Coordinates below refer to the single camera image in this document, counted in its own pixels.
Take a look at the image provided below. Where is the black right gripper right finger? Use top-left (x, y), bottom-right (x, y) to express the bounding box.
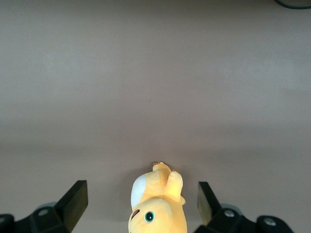
top-left (195, 181), bottom-right (295, 233)

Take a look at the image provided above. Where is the yellow plush toy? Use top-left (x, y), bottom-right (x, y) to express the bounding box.
top-left (128, 161), bottom-right (188, 233)

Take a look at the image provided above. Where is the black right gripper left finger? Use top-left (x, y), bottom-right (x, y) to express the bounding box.
top-left (0, 180), bottom-right (89, 233)

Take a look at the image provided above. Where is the brown table cover sheet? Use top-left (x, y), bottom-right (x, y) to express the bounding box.
top-left (0, 0), bottom-right (311, 233)

